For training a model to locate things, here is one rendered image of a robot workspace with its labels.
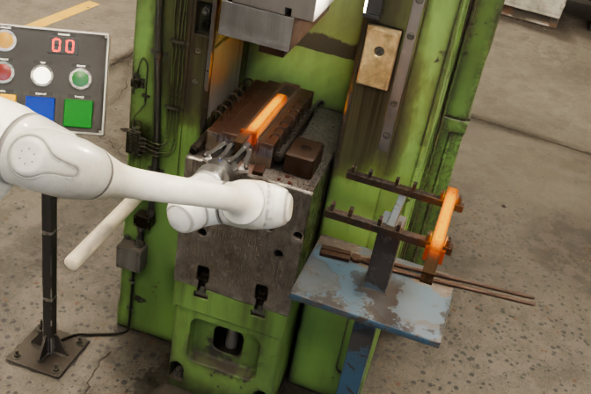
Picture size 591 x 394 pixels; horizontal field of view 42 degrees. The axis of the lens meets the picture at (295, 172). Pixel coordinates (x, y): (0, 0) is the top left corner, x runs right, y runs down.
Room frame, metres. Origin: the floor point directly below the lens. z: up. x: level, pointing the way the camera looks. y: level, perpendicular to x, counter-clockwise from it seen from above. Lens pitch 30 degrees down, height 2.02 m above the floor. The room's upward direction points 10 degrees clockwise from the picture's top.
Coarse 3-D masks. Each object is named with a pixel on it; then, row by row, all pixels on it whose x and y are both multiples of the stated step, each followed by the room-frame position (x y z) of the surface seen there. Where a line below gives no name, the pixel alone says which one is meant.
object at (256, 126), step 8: (280, 96) 2.19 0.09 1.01; (272, 104) 2.12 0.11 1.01; (280, 104) 2.14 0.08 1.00; (264, 112) 2.06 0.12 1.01; (272, 112) 2.07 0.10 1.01; (256, 120) 1.99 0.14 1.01; (264, 120) 2.00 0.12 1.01; (248, 128) 1.93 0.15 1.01; (256, 128) 1.94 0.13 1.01; (240, 136) 1.85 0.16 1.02; (248, 136) 1.86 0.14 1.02; (256, 136) 1.90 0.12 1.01; (240, 144) 1.81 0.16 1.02
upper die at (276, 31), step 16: (224, 0) 1.93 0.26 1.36; (224, 16) 1.93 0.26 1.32; (240, 16) 1.92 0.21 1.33; (256, 16) 1.92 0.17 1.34; (272, 16) 1.91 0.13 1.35; (288, 16) 1.90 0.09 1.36; (320, 16) 2.20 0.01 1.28; (224, 32) 1.93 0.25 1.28; (240, 32) 1.92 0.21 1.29; (256, 32) 1.91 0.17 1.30; (272, 32) 1.91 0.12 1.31; (288, 32) 1.90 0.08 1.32; (304, 32) 2.03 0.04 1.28; (288, 48) 1.90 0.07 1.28
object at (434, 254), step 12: (456, 192) 1.75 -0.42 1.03; (444, 204) 1.68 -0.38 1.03; (444, 216) 1.62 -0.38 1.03; (444, 228) 1.57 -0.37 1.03; (432, 240) 1.50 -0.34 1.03; (432, 252) 1.45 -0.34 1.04; (444, 252) 1.45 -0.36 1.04; (432, 264) 1.40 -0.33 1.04; (420, 276) 1.38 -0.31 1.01; (432, 276) 1.37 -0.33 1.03
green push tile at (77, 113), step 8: (64, 104) 1.84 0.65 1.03; (72, 104) 1.85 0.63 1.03; (80, 104) 1.85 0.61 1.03; (88, 104) 1.86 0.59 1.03; (64, 112) 1.83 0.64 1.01; (72, 112) 1.84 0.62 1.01; (80, 112) 1.84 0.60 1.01; (88, 112) 1.85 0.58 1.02; (64, 120) 1.82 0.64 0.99; (72, 120) 1.83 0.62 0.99; (80, 120) 1.83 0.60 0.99; (88, 120) 1.84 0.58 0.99
